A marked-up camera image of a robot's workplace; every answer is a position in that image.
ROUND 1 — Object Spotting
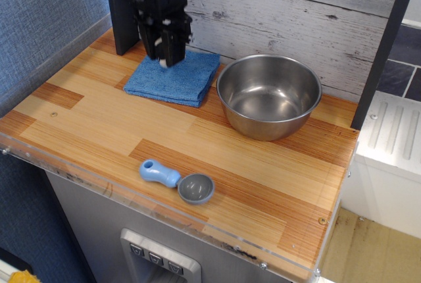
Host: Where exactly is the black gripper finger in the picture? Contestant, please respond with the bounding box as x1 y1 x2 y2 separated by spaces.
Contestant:
161 24 191 66
137 21 163 60

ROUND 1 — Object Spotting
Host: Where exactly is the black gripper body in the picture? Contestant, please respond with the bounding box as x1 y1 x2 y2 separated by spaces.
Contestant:
132 0 193 32

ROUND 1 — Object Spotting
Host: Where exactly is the plush sushi roll toy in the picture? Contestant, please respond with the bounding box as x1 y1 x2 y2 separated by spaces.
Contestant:
154 18 174 68

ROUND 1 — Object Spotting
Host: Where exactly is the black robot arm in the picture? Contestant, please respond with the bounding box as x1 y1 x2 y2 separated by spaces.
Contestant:
134 0 192 68

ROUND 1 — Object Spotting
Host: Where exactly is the blue folded cloth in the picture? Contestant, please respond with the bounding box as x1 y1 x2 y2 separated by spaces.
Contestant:
124 51 220 107

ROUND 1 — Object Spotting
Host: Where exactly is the orange yellow object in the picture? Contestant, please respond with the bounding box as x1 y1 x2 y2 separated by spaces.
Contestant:
7 270 40 283

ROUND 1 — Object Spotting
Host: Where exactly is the stainless steel bowl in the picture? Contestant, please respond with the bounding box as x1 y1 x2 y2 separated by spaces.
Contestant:
216 55 322 141

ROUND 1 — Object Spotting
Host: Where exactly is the blue grey toy scoop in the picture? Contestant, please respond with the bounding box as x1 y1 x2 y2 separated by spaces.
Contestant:
139 159 215 205

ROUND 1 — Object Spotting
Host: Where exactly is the grey toy kitchen cabinet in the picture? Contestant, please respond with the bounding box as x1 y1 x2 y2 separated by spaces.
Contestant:
47 173 285 282

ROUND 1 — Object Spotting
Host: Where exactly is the silver dispenser button panel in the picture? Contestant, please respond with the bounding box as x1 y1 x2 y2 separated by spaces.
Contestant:
120 228 202 282

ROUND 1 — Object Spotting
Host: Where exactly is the white ridged side cabinet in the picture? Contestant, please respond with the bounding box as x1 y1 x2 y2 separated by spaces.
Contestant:
341 91 420 238

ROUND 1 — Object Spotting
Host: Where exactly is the dark right vertical post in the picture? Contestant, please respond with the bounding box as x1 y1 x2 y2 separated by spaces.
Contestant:
351 0 410 130

